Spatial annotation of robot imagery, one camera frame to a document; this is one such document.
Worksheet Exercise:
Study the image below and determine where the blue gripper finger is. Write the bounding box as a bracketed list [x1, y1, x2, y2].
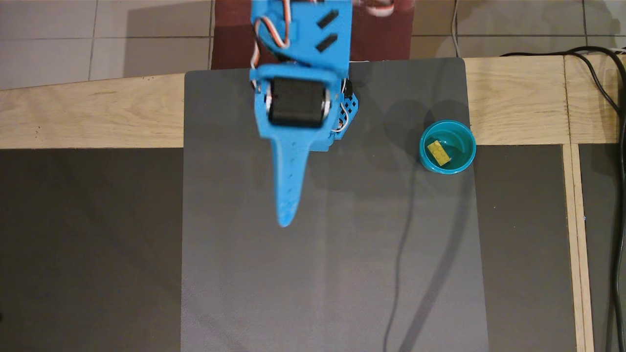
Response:
[254, 78, 344, 228]

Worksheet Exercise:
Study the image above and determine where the blue slotted gripper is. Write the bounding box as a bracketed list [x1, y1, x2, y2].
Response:
[250, 0, 353, 129]

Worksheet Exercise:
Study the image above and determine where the pale two-by-four lego brick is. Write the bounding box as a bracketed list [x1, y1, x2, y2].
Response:
[426, 140, 453, 167]

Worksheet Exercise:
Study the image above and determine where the large dark grey work mat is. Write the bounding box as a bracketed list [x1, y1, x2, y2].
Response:
[180, 57, 490, 352]

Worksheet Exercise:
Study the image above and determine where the teal plastic cup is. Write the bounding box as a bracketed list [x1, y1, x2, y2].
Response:
[419, 120, 477, 175]

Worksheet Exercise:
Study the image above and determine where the dark table mat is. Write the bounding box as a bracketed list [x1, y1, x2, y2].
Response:
[579, 143, 626, 352]
[472, 144, 579, 352]
[0, 148, 185, 352]

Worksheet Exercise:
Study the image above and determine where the red white black servo wire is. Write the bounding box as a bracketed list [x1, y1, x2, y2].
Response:
[251, 0, 294, 69]

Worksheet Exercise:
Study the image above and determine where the thin white cable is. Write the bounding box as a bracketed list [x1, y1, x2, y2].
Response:
[451, 0, 463, 58]

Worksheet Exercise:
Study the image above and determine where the black power cable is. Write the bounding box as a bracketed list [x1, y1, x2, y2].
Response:
[567, 51, 625, 352]
[499, 45, 626, 352]

